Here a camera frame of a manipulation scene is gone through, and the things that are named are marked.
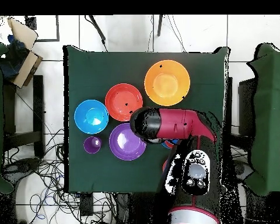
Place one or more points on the black computer case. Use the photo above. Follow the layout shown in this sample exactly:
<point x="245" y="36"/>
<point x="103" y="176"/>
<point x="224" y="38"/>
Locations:
<point x="246" y="107"/>

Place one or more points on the black tripod leg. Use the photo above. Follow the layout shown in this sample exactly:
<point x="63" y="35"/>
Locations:
<point x="160" y="25"/>
<point x="97" y="28"/>

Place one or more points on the large yellow bowl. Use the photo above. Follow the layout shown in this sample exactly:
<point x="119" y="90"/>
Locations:
<point x="167" y="82"/>

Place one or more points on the black floor frame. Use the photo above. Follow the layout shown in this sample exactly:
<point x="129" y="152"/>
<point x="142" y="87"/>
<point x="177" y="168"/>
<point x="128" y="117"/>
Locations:
<point x="57" y="30"/>

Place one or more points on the small light blue bowl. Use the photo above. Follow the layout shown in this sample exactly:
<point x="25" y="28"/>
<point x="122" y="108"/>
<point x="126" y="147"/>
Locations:
<point x="163" y="144"/>

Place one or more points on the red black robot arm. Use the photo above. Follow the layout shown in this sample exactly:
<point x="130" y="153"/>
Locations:
<point x="175" y="123"/>

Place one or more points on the black stool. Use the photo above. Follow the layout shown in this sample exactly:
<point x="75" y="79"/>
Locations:
<point x="38" y="105"/>

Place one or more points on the black chair base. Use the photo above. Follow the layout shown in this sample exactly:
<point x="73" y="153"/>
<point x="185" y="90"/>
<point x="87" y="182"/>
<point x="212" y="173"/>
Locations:
<point x="23" y="166"/>

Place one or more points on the cardboard box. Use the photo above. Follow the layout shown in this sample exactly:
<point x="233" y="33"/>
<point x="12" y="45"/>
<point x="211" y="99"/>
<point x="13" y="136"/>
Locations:
<point x="28" y="67"/>

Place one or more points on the blue bag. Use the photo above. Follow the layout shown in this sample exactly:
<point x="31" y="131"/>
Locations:
<point x="14" y="60"/>

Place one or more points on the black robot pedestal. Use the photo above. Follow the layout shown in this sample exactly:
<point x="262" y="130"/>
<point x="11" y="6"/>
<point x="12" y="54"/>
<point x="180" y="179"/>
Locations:
<point x="140" y="210"/>

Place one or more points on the wide orange bowl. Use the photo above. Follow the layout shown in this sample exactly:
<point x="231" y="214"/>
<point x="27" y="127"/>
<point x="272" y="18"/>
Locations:
<point x="121" y="100"/>

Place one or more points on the purple bowl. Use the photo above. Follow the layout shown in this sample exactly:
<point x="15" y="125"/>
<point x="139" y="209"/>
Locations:
<point x="123" y="147"/>

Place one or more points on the purple cup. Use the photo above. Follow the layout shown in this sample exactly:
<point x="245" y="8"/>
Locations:
<point x="92" y="144"/>

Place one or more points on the dark green table cloth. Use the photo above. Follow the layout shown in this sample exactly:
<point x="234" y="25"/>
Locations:
<point x="95" y="70"/>

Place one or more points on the large light blue bowl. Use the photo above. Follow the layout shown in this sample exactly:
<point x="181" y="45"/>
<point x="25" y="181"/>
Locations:
<point x="91" y="116"/>

